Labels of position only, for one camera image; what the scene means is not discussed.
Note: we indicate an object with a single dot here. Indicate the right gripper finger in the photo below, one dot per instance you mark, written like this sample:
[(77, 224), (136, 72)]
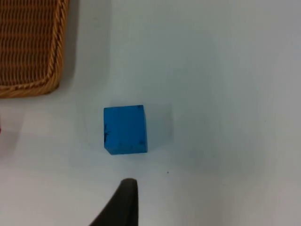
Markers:
[(125, 207)]

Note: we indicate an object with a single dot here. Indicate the blue cube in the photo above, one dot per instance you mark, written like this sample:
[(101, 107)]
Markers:
[(125, 130)]

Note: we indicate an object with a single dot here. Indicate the pale brown wicker basket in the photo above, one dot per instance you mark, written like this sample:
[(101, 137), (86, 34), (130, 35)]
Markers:
[(26, 47)]

